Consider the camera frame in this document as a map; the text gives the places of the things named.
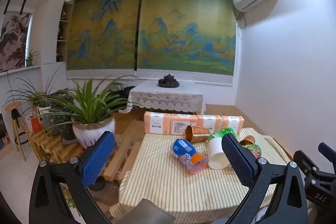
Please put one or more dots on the small copper cup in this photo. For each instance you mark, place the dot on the small copper cup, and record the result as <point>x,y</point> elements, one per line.
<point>247,140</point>

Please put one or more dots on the striped yellow tablecloth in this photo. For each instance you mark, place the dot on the striped yellow tablecloth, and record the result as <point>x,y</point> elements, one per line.
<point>162,182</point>

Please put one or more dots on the hanging scroll painting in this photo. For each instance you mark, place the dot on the hanging scroll painting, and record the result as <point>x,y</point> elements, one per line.
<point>13,43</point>

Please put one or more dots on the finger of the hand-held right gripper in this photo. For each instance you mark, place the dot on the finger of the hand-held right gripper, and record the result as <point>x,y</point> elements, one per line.
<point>327,151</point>
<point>304,159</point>

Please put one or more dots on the wooden plant rack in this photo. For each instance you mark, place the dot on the wooden plant rack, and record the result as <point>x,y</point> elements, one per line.
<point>52,146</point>

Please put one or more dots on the wooden wall shelf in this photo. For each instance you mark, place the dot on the wooden wall shelf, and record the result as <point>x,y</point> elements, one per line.
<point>64,29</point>

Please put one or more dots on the wooden pallet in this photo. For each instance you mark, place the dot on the wooden pallet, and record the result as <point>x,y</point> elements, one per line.
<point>126,150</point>

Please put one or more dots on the dark tea set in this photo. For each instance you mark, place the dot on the dark tea set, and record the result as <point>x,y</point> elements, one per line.
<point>168,81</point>

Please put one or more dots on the dark patterned plant pot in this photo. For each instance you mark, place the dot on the dark patterned plant pot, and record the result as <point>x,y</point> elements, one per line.
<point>61,119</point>

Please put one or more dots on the thin-leaved potted plant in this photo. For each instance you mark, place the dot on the thin-leaved potted plant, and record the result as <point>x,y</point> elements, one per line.
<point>34,95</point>

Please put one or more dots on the small potted plant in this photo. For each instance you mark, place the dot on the small potted plant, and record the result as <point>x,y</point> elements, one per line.
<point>31,56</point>

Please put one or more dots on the white cup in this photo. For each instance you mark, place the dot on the white cup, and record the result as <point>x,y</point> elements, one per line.
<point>216,153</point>

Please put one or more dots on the black bag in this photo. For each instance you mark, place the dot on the black bag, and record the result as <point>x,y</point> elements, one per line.
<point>123,96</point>

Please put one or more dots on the orange and white box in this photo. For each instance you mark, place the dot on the orange and white box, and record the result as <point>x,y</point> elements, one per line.
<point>157,123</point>
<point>183,123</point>
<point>232,123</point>
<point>209,122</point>

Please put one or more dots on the blue and orange printed cup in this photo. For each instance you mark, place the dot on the blue and orange printed cup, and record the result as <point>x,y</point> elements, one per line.
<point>187,155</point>

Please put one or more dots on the potted plant in white pot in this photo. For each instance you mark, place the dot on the potted plant in white pot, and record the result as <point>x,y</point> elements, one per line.
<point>93,132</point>

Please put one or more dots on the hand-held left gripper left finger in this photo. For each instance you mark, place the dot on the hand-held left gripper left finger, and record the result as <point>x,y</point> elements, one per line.
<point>95,161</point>

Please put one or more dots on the lace-covered side table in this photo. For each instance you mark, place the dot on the lace-covered side table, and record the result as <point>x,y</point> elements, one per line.
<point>165,98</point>

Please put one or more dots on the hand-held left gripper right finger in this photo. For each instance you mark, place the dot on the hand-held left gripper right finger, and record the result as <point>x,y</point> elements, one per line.
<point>239,161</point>

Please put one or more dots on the green landscape wall hanging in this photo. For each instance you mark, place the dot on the green landscape wall hanging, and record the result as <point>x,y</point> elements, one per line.
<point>170,29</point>

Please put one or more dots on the red and white box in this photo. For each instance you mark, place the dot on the red and white box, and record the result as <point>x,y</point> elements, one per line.
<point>34,124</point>

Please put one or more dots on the red and green printed cup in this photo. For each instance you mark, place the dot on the red and green printed cup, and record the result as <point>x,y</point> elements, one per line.
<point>254,150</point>

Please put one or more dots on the wooden stool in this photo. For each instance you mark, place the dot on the wooden stool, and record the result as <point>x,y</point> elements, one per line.
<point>14,119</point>

